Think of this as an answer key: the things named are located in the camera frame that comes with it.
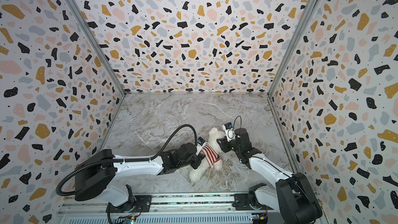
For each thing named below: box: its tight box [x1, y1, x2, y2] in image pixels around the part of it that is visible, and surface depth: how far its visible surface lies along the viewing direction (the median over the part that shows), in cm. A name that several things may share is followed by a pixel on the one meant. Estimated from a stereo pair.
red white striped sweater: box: [201, 143, 221, 168], surface depth 84 cm
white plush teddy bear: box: [189, 127, 227, 184], surface depth 86 cm
